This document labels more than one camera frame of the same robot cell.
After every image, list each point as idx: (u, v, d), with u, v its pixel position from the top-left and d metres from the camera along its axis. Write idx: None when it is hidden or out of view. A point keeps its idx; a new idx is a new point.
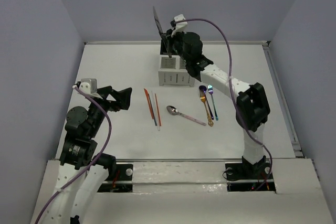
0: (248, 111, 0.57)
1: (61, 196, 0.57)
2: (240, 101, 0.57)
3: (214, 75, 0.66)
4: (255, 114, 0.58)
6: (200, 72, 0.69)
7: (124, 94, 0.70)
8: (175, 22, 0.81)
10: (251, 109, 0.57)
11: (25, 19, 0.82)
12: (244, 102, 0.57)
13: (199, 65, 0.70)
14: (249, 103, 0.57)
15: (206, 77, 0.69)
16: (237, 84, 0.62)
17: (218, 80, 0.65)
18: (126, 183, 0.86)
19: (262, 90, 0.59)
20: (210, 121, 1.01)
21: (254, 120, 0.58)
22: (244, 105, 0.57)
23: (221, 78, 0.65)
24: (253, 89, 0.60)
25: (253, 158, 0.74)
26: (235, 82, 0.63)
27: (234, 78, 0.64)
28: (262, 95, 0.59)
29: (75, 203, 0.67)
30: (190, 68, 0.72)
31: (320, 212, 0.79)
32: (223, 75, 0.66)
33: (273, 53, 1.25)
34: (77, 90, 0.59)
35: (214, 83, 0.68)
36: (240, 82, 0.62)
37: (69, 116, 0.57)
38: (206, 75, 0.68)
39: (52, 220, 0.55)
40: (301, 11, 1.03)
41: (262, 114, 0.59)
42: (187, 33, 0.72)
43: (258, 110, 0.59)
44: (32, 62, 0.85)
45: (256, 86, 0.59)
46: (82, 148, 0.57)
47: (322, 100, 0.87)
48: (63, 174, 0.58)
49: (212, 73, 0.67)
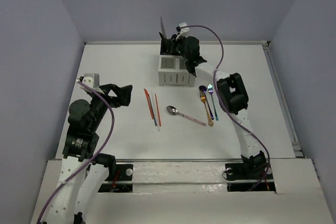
0: (226, 94, 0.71)
1: (65, 190, 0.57)
2: (219, 85, 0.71)
3: (204, 70, 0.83)
4: (233, 98, 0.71)
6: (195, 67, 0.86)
7: (125, 91, 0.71)
8: (180, 28, 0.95)
10: (228, 93, 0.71)
11: (25, 16, 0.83)
12: (222, 86, 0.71)
13: (196, 64, 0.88)
14: (227, 88, 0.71)
15: (198, 72, 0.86)
16: (220, 74, 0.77)
17: (206, 73, 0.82)
18: (126, 183, 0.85)
19: (240, 79, 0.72)
20: (210, 121, 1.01)
21: (231, 103, 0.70)
22: (222, 89, 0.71)
23: (209, 72, 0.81)
24: (233, 78, 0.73)
25: (247, 152, 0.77)
26: (219, 73, 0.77)
27: (219, 71, 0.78)
28: (239, 82, 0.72)
29: (77, 200, 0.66)
30: (187, 65, 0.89)
31: (320, 212, 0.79)
32: (211, 70, 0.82)
33: (273, 53, 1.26)
34: (81, 84, 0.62)
35: (204, 76, 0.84)
36: (224, 73, 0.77)
37: (71, 109, 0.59)
38: (199, 70, 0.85)
39: (56, 213, 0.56)
40: (300, 12, 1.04)
41: (239, 99, 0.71)
42: (188, 38, 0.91)
43: (235, 95, 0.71)
44: (32, 60, 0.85)
45: (234, 75, 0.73)
46: (84, 140, 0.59)
47: (322, 99, 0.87)
48: (66, 167, 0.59)
49: (203, 67, 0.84)
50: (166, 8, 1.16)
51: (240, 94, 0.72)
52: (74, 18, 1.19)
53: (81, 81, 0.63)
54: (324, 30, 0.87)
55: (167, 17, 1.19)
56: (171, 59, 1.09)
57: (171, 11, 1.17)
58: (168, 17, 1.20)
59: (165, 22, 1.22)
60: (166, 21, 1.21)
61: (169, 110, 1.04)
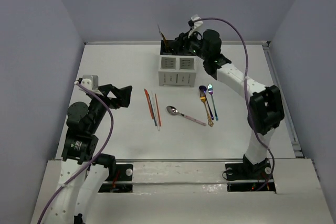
0: (260, 111, 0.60)
1: (64, 192, 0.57)
2: (253, 102, 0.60)
3: (231, 73, 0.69)
4: (268, 116, 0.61)
6: (217, 69, 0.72)
7: (125, 92, 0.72)
8: (193, 21, 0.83)
10: (263, 110, 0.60)
11: (25, 17, 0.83)
12: (256, 103, 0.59)
13: (217, 64, 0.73)
14: (262, 105, 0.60)
15: (220, 75, 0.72)
16: (252, 84, 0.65)
17: (233, 79, 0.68)
18: (126, 184, 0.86)
19: (277, 93, 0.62)
20: (210, 121, 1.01)
21: (265, 121, 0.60)
22: (256, 106, 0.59)
23: (237, 77, 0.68)
24: (269, 92, 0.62)
25: (255, 158, 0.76)
26: (251, 82, 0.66)
27: (250, 79, 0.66)
28: (276, 98, 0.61)
29: (78, 202, 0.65)
30: (207, 65, 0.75)
31: (321, 212, 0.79)
32: (239, 75, 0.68)
33: (273, 53, 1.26)
34: (80, 87, 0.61)
35: (229, 81, 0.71)
36: (256, 83, 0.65)
37: (69, 112, 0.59)
38: (222, 73, 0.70)
39: (56, 216, 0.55)
40: (301, 12, 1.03)
41: (273, 117, 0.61)
42: (208, 32, 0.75)
43: (270, 113, 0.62)
44: (32, 60, 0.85)
45: (272, 88, 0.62)
46: (84, 143, 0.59)
47: (322, 99, 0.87)
48: (66, 170, 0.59)
49: (229, 71, 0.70)
50: (166, 8, 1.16)
51: (275, 112, 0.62)
52: (74, 18, 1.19)
53: (80, 83, 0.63)
54: (325, 30, 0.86)
55: (167, 17, 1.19)
56: (171, 59, 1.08)
57: (171, 11, 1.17)
58: (168, 18, 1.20)
59: (165, 22, 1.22)
60: (166, 21, 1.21)
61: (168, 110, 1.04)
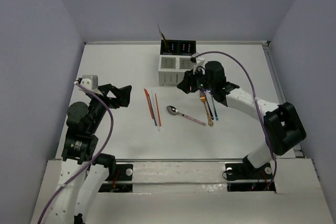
0: (277, 131, 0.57)
1: (64, 192, 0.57)
2: (268, 121, 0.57)
3: (240, 97, 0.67)
4: (287, 136, 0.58)
6: (226, 95, 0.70)
7: (124, 91, 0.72)
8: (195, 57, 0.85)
10: (280, 130, 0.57)
11: (25, 17, 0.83)
12: (271, 123, 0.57)
13: (226, 90, 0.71)
14: (279, 124, 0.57)
15: (230, 101, 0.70)
16: (264, 104, 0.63)
17: (244, 103, 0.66)
18: (126, 184, 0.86)
19: (293, 110, 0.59)
20: (210, 121, 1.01)
21: (285, 143, 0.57)
22: (272, 126, 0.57)
23: (247, 100, 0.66)
24: (283, 109, 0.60)
25: (256, 162, 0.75)
26: (262, 102, 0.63)
27: (261, 99, 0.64)
28: (293, 115, 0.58)
29: (77, 201, 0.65)
30: (215, 94, 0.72)
31: (321, 212, 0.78)
32: (248, 97, 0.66)
33: (273, 53, 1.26)
34: (80, 86, 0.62)
35: (239, 105, 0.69)
36: (268, 102, 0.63)
37: (69, 112, 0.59)
38: (232, 98, 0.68)
39: (56, 216, 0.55)
40: (301, 12, 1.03)
41: (294, 137, 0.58)
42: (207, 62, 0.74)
43: (289, 132, 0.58)
44: (32, 60, 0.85)
45: (286, 106, 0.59)
46: (84, 143, 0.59)
47: (322, 99, 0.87)
48: (66, 170, 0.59)
49: (238, 95, 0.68)
50: (166, 8, 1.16)
51: (295, 129, 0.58)
52: (74, 18, 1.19)
53: (79, 82, 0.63)
54: (325, 30, 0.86)
55: (167, 17, 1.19)
56: (171, 58, 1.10)
57: (171, 11, 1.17)
58: (167, 18, 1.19)
59: (165, 22, 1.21)
60: (166, 21, 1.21)
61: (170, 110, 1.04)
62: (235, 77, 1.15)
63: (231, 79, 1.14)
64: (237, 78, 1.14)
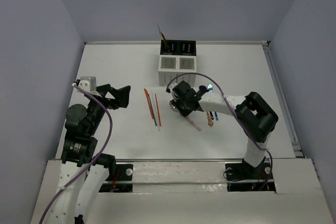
0: (251, 120, 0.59)
1: (64, 195, 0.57)
2: (241, 114, 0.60)
3: (211, 99, 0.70)
4: (262, 123, 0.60)
6: (198, 100, 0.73)
7: (123, 92, 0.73)
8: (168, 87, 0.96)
10: (253, 118, 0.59)
11: (25, 17, 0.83)
12: (244, 113, 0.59)
13: (197, 96, 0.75)
14: (250, 113, 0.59)
15: (205, 105, 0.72)
16: (233, 99, 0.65)
17: (215, 104, 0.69)
18: (126, 184, 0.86)
19: (259, 97, 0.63)
20: (210, 121, 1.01)
21: (262, 129, 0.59)
22: (245, 116, 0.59)
23: (217, 99, 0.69)
24: (250, 99, 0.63)
25: (255, 162, 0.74)
26: (231, 97, 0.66)
27: (229, 96, 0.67)
28: (260, 102, 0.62)
29: (78, 203, 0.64)
30: (189, 104, 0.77)
31: (321, 212, 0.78)
32: (217, 96, 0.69)
33: (273, 53, 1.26)
34: (77, 88, 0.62)
35: (213, 107, 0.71)
36: (235, 96, 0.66)
37: (68, 114, 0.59)
38: (204, 102, 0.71)
39: (57, 219, 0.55)
40: (301, 11, 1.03)
41: (267, 121, 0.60)
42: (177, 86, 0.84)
43: (262, 118, 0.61)
44: (32, 60, 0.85)
45: (252, 95, 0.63)
46: (83, 145, 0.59)
47: (323, 99, 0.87)
48: (66, 172, 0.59)
49: (208, 98, 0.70)
50: (166, 8, 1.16)
51: (266, 115, 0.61)
52: (74, 18, 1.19)
53: (77, 84, 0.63)
54: (325, 30, 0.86)
55: (167, 17, 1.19)
56: (171, 58, 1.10)
57: (171, 11, 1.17)
58: (168, 18, 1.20)
59: (164, 22, 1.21)
60: (165, 21, 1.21)
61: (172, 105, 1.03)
62: (235, 77, 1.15)
63: (231, 79, 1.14)
64: (237, 78, 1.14)
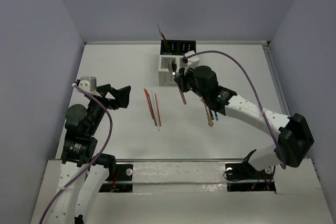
0: (294, 149, 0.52)
1: (64, 195, 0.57)
2: (284, 139, 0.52)
3: (242, 109, 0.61)
4: (301, 149, 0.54)
6: (224, 105, 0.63)
7: (123, 92, 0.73)
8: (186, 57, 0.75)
10: (295, 146, 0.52)
11: (25, 17, 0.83)
12: (289, 141, 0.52)
13: (221, 98, 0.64)
14: (294, 141, 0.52)
15: (231, 112, 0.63)
16: (273, 117, 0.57)
17: (248, 115, 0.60)
18: (126, 184, 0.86)
19: (304, 121, 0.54)
20: (210, 121, 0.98)
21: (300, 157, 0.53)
22: (290, 144, 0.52)
23: (252, 112, 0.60)
24: (293, 121, 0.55)
25: (258, 166, 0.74)
26: (270, 115, 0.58)
27: (268, 111, 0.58)
28: (305, 127, 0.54)
29: (79, 202, 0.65)
30: (209, 104, 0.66)
31: (321, 213, 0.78)
32: (252, 108, 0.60)
33: (273, 53, 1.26)
34: (77, 88, 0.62)
35: (242, 116, 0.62)
36: (276, 114, 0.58)
37: (68, 114, 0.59)
38: (233, 109, 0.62)
39: (57, 219, 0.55)
40: (301, 11, 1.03)
41: (305, 148, 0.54)
42: (199, 68, 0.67)
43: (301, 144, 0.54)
44: (32, 60, 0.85)
45: (297, 118, 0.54)
46: (83, 145, 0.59)
47: (323, 99, 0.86)
48: (65, 172, 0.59)
49: (239, 106, 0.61)
50: (166, 8, 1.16)
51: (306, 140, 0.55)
52: (74, 18, 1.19)
53: (77, 84, 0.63)
54: (325, 30, 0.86)
55: (167, 17, 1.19)
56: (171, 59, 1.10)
57: (171, 11, 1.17)
58: (167, 17, 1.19)
59: (164, 22, 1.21)
60: (165, 21, 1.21)
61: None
62: (235, 77, 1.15)
63: (231, 79, 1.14)
64: (237, 78, 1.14)
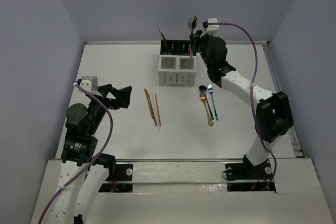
0: (269, 119, 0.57)
1: (64, 194, 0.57)
2: (260, 109, 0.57)
3: (235, 81, 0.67)
4: (276, 124, 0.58)
6: (221, 77, 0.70)
7: (124, 92, 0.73)
8: (207, 23, 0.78)
10: (271, 118, 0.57)
11: (25, 17, 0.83)
12: (266, 111, 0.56)
13: (221, 72, 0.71)
14: (270, 113, 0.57)
15: (226, 84, 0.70)
16: (259, 92, 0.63)
17: (239, 87, 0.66)
18: (125, 184, 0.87)
19: (286, 99, 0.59)
20: (210, 121, 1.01)
21: (273, 130, 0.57)
22: (265, 113, 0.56)
23: (242, 84, 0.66)
24: (275, 98, 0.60)
25: (254, 159, 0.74)
26: (257, 89, 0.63)
27: (256, 86, 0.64)
28: (285, 105, 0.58)
29: (77, 202, 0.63)
30: (210, 74, 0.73)
31: (321, 213, 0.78)
32: (244, 82, 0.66)
33: (273, 53, 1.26)
34: (79, 88, 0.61)
35: (234, 88, 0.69)
36: (262, 89, 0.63)
37: (69, 113, 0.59)
38: (227, 81, 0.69)
39: (56, 217, 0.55)
40: (301, 12, 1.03)
41: (282, 124, 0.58)
42: (214, 39, 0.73)
43: (278, 120, 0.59)
44: (32, 60, 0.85)
45: (279, 96, 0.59)
46: (83, 145, 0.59)
47: (323, 99, 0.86)
48: (65, 172, 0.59)
49: (233, 78, 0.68)
50: (166, 8, 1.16)
51: (284, 118, 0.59)
52: (74, 18, 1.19)
53: (79, 84, 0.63)
54: (325, 30, 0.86)
55: (167, 17, 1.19)
56: (171, 59, 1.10)
57: (171, 11, 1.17)
58: (167, 17, 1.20)
59: (164, 22, 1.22)
60: (165, 21, 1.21)
61: (193, 23, 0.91)
62: None
63: None
64: None
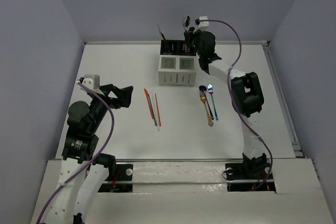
0: (239, 94, 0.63)
1: (64, 191, 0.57)
2: (233, 85, 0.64)
3: (218, 66, 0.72)
4: (248, 98, 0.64)
6: (208, 64, 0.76)
7: (126, 92, 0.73)
8: (199, 20, 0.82)
10: (242, 93, 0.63)
11: (26, 17, 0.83)
12: (236, 86, 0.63)
13: (210, 60, 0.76)
14: (240, 87, 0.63)
15: (212, 70, 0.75)
16: (235, 73, 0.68)
17: (220, 70, 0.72)
18: (125, 183, 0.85)
19: (256, 78, 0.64)
20: (210, 121, 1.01)
21: (244, 104, 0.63)
22: (235, 87, 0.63)
23: (223, 68, 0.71)
24: (248, 77, 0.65)
25: (251, 152, 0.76)
26: (234, 71, 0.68)
27: (234, 68, 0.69)
28: (255, 82, 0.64)
29: (77, 201, 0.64)
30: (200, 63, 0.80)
31: (321, 213, 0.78)
32: (224, 66, 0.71)
33: (273, 53, 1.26)
34: (81, 86, 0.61)
35: (217, 73, 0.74)
36: (239, 71, 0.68)
37: (70, 110, 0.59)
38: (211, 66, 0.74)
39: (56, 215, 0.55)
40: (300, 12, 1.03)
41: (253, 99, 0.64)
42: (206, 32, 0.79)
43: (250, 96, 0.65)
44: (32, 60, 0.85)
45: (251, 75, 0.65)
46: (84, 142, 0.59)
47: (323, 98, 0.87)
48: (66, 169, 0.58)
49: (217, 63, 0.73)
50: (166, 8, 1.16)
51: (255, 95, 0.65)
52: (74, 18, 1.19)
53: (81, 82, 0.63)
54: (324, 30, 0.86)
55: (167, 17, 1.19)
56: (171, 59, 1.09)
57: (171, 11, 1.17)
58: (167, 17, 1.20)
59: (164, 22, 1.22)
60: (165, 21, 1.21)
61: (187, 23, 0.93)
62: None
63: None
64: None
